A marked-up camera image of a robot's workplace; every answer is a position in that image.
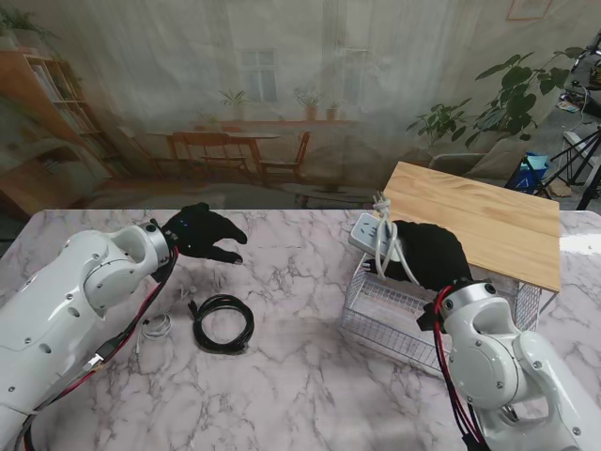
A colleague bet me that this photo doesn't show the arm red black cables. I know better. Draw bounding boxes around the arm red black cables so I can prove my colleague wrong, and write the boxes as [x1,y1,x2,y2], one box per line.
[18,243,182,451]
[431,286,485,445]

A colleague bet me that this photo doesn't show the black cable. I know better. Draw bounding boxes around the black cable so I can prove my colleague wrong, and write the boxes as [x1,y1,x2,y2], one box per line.
[187,294,255,353]

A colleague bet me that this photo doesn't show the white box on floor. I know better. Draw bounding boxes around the white box on floor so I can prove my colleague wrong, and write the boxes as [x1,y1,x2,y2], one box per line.
[562,130,601,165]

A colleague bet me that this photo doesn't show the blue bag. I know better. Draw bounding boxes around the blue bag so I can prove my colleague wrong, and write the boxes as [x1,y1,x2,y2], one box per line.
[509,152,550,194]

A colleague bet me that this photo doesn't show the black tripod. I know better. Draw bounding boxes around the black tripod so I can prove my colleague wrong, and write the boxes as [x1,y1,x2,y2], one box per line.
[539,124,601,210]

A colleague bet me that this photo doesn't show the printed scenery backdrop cloth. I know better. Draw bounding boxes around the printed scenery backdrop cloth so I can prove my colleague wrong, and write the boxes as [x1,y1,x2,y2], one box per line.
[0,0,586,210]

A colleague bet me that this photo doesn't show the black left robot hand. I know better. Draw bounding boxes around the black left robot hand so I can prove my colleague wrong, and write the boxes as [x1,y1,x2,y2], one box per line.
[162,202,249,265]

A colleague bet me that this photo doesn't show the white power strip with cord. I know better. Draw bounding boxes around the white power strip with cord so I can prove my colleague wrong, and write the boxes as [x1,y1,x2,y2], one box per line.
[347,191,422,286]

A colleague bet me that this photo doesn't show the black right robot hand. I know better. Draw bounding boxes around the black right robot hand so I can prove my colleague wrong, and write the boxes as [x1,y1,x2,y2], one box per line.
[363,220,474,293]

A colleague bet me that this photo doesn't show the white wired earphones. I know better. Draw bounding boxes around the white wired earphones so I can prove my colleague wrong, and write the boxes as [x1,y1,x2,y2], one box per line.
[134,284,197,353]

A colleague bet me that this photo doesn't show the left arm red black cables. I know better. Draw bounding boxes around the left arm red black cables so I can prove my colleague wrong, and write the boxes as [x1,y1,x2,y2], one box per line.
[18,243,182,451]

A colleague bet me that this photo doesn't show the white wire mesh drawer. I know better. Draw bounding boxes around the white wire mesh drawer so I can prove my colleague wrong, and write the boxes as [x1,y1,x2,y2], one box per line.
[338,253,520,377]

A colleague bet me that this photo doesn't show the wire cabinet with wooden top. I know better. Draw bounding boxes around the wire cabinet with wooden top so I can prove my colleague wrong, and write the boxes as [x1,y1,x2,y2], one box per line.
[364,161,562,376]

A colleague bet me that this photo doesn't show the right arm red black cables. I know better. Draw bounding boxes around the right arm red black cables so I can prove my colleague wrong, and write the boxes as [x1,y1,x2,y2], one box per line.
[431,286,485,445]

